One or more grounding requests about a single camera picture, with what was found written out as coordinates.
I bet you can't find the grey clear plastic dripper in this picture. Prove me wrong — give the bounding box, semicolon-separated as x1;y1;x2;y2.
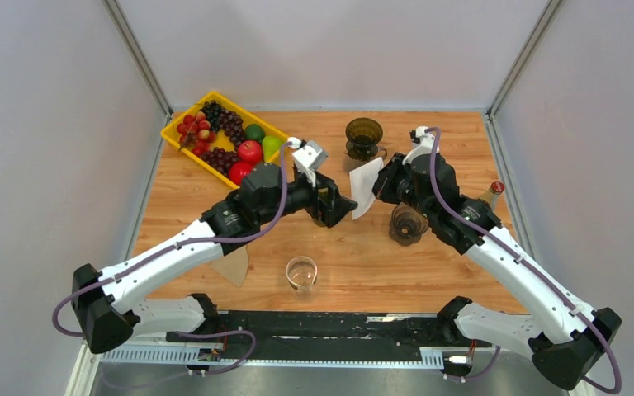
389;203;429;247

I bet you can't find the red apple with stem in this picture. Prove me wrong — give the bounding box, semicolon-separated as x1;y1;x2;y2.
236;139;263;165

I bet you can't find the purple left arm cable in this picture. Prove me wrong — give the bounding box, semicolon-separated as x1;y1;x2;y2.
51;139;296;384

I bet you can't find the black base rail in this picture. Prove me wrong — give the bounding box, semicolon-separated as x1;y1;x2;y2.
197;310;471;362

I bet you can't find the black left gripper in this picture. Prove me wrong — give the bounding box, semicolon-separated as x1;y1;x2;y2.
258;167;357;227

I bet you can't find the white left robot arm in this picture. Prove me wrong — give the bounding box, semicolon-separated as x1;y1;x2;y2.
71;164;357;354

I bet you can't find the cola glass bottle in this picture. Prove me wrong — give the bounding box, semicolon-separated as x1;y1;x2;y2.
478;181;505;211

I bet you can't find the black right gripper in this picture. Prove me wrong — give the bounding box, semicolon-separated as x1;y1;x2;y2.
364;153;435;222

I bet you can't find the red lychee fruit cluster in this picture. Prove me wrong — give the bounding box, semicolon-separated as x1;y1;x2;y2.
177;111;217;157

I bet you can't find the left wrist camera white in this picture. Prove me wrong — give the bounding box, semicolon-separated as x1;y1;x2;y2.
287;137;329;188

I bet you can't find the dark purple grape bunch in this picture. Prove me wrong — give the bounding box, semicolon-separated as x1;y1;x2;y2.
201;148;239;177

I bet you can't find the dark olive coffee dripper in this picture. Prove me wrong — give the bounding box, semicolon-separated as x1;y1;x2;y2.
345;117;387;159

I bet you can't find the yellow plastic fruit tray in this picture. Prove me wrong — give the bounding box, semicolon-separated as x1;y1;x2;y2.
161;92;288;189

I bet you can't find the green Perrier glass bottle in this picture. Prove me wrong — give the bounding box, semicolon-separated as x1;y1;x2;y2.
313;217;329;228

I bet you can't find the green pear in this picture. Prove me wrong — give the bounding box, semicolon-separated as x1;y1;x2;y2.
261;135;283;162

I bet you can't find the ribbed glass coffee server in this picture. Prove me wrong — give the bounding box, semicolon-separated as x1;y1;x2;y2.
343;150;378;172

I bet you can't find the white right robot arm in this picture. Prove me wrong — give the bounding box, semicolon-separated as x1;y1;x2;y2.
371;153;622;394

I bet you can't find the white paper coffee filter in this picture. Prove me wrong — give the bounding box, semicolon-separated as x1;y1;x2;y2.
349;157;384;220

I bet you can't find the clear glass beaker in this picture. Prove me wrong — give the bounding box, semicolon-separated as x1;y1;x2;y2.
286;256;318;299

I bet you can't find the brown paper coffee filter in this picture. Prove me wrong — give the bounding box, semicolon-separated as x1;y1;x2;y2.
209;247;249;288

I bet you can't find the green lime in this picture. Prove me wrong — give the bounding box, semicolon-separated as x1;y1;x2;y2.
244;124;266;143

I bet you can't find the red apple near corner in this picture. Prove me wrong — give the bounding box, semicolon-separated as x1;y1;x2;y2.
228;161;255;186

